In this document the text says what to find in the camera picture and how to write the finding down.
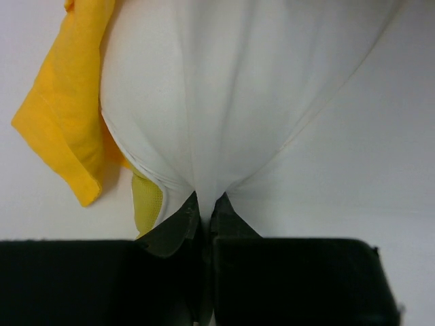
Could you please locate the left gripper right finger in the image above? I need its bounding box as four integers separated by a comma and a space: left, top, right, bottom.
211, 196, 401, 325

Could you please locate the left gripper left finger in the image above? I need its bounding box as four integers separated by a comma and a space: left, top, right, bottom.
1, 194, 201, 325

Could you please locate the white pillow yellow edge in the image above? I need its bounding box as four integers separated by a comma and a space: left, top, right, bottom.
100, 1, 399, 234

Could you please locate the yellow pillowcase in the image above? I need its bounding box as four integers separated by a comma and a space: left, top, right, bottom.
12, 1, 127, 206

